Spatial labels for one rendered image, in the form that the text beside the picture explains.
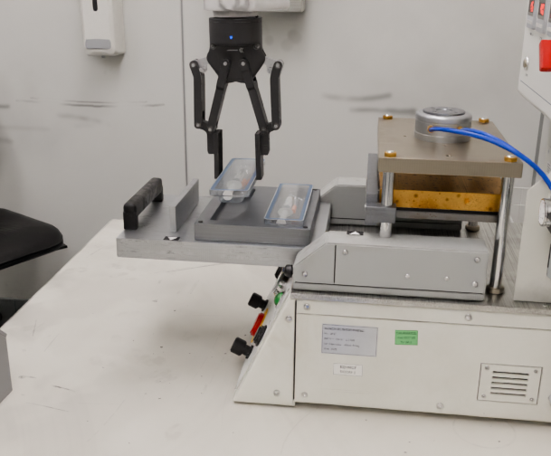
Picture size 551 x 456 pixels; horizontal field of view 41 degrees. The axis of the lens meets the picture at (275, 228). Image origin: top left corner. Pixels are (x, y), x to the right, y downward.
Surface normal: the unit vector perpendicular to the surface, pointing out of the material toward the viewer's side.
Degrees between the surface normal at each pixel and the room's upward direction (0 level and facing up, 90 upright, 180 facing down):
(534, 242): 90
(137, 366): 0
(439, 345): 90
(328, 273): 90
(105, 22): 90
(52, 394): 0
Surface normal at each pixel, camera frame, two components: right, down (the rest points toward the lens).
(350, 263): -0.13, 0.33
